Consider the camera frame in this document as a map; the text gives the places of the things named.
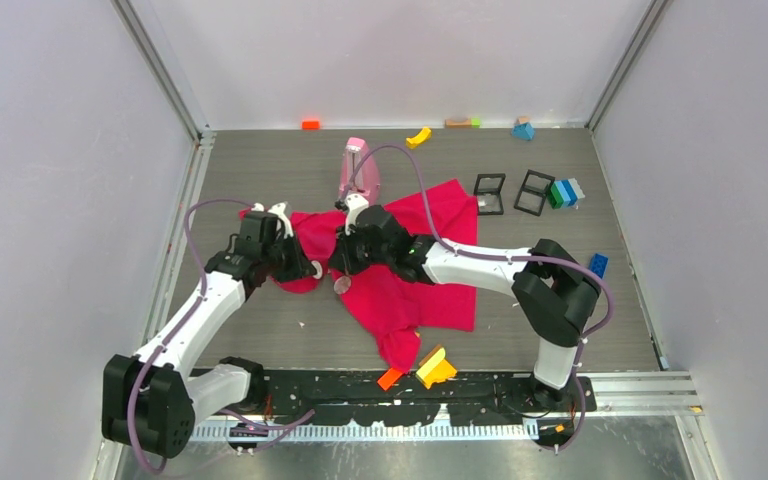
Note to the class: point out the yellow curved block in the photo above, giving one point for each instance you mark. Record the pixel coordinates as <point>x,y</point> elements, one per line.
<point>420,138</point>

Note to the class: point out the tan wooden block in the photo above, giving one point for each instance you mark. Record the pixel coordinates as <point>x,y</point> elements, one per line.
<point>462,122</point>

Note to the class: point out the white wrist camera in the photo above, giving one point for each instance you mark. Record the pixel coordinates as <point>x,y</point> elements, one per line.
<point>352,206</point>
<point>282,211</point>

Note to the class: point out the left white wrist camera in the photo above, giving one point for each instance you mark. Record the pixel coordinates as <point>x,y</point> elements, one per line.
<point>282,211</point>

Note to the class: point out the orange rectangular block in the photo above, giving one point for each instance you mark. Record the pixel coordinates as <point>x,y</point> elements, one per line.
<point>389,378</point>

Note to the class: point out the blue triangular block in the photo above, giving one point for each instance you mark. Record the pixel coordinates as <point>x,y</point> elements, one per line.
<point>523,129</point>

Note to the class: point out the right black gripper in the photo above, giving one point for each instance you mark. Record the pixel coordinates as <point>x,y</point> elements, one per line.
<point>342,260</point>

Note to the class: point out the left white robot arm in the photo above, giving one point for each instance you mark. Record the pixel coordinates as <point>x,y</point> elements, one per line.
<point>152,400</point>

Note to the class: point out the blue lego brick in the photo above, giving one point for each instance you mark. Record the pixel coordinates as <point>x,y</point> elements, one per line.
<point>598,264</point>

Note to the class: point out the yellow block pile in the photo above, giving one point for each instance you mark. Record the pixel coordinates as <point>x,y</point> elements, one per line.
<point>435,368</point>

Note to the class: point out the pink metronome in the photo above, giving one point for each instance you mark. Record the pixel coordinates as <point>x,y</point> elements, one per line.
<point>359,171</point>

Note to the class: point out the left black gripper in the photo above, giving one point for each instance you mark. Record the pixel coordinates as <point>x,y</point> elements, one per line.
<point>301,267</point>

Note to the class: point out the right black display frame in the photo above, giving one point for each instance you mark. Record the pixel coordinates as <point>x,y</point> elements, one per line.
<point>533,192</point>

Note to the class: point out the black display frame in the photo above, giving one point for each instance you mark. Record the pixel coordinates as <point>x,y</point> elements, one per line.
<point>533,192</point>
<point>488,193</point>

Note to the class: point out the round silver brooch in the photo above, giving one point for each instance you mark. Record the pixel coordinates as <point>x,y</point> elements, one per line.
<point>318,269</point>

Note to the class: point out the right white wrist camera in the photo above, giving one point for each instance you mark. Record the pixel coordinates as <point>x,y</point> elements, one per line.
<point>352,206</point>

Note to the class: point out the left black display frame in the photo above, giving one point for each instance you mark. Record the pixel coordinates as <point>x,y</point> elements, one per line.
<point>488,193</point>

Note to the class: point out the stacked green blue bricks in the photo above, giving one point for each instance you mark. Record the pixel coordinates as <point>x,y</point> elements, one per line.
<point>565,193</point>

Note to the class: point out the small orange block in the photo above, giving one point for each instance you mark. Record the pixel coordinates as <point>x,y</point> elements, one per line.
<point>311,124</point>

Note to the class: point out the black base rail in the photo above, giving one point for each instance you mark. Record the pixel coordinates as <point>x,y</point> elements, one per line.
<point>471,398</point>

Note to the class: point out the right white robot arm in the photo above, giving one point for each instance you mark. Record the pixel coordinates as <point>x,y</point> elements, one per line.
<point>556,294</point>

